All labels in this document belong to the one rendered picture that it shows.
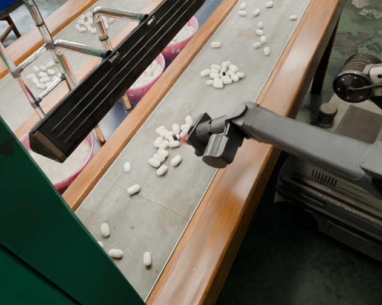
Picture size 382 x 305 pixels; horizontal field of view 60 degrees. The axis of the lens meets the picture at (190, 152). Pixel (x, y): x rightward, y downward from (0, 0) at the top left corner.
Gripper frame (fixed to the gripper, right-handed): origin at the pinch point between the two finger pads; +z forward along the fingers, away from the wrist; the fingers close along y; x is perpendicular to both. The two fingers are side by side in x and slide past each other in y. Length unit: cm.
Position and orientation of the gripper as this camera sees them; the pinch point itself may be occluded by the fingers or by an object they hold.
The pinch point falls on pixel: (183, 140)
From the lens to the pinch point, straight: 91.9
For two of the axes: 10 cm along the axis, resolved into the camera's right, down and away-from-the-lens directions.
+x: 6.5, 6.7, 3.7
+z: -6.1, 1.6, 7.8
